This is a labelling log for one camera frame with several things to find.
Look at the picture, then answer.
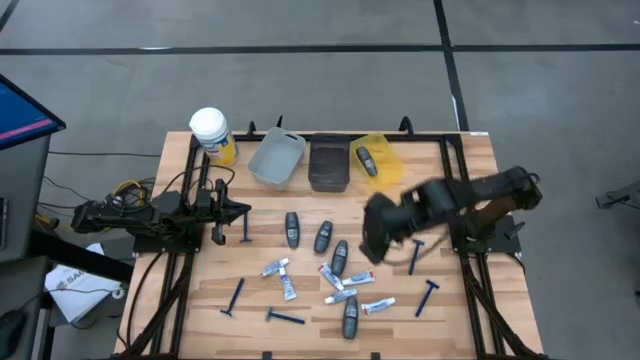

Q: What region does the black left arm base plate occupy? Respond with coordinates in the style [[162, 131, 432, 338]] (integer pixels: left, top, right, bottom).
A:
[[132, 214, 205, 255]]

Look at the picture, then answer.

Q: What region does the monitor with blue screen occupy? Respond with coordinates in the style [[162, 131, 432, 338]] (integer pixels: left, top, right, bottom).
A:
[[0, 73, 67, 152]]

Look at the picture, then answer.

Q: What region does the black keyboard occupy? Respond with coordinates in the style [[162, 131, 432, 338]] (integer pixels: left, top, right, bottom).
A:
[[0, 196, 9, 251]]

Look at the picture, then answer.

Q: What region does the dark grey plastic bin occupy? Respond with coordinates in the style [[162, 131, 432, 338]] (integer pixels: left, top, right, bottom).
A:
[[307, 132, 352, 194]]

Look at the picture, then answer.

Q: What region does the dark computer desk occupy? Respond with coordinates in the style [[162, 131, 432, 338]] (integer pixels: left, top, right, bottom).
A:
[[0, 134, 135, 360]]

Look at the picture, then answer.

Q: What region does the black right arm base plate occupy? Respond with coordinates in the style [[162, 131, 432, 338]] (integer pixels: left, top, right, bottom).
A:
[[448, 214, 522, 255]]

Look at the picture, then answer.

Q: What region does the white printed paper sheet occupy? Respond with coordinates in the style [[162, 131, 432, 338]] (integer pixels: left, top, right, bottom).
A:
[[43, 243, 125, 324]]

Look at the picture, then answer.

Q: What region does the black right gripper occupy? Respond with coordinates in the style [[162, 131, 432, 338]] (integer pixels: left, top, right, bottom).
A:
[[359, 192, 421, 265]]

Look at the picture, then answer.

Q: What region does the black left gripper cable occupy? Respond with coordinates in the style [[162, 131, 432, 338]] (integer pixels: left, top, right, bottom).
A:
[[162, 163, 236, 201]]

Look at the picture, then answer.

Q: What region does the yellow plastic bin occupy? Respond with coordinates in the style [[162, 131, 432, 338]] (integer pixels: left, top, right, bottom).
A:
[[349, 132, 405, 192]]

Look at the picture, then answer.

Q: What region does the yellow cable bundle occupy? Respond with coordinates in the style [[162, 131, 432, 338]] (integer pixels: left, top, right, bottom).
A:
[[112, 178, 149, 207]]

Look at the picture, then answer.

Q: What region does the dark grey deodorant stick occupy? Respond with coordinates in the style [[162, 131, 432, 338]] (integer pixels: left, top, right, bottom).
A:
[[284, 211, 301, 250], [341, 296, 360, 341], [330, 239, 350, 278], [313, 219, 335, 255], [355, 145, 379, 178]]

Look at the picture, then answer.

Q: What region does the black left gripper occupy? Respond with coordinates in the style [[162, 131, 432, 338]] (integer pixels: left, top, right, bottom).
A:
[[197, 189, 252, 246]]

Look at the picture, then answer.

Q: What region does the yellow white wipes canister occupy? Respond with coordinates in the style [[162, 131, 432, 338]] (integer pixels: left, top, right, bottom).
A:
[[188, 106, 239, 167]]

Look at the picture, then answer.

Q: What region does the black computer mouse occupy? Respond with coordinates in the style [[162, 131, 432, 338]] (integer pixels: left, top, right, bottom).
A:
[[0, 294, 30, 346]]

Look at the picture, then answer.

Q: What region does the light grey plastic bin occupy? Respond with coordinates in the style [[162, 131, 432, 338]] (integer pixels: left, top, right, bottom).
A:
[[247, 126, 307, 192]]

